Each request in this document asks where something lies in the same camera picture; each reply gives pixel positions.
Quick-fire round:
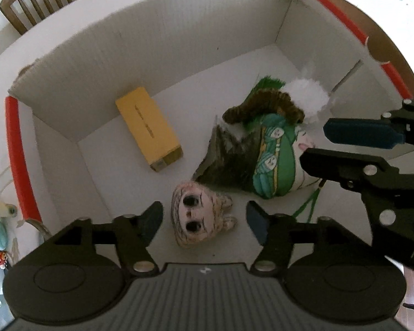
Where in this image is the small yellow box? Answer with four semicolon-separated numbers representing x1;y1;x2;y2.
115;87;183;173

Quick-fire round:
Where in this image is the doll head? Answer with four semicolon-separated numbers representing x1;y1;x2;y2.
171;180;238;249

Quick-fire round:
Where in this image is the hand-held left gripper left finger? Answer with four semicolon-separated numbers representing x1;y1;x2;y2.
50;201;164;276

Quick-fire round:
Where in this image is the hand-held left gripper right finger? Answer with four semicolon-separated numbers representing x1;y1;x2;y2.
246;201;370;276

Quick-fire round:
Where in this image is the red cardboard box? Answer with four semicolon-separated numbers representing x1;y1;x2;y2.
5;0;414;259

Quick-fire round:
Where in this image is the green printed plush toy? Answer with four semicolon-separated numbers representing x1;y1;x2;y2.
193;76;327;201

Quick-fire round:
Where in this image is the white fluffy pompom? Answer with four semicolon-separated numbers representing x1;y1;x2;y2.
285;60;335;123

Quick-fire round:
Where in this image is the wooden chair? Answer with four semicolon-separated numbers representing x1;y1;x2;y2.
0;0;95;35

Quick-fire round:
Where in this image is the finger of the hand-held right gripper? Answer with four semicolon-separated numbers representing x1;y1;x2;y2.
323;99;414;150
299;148;414;276

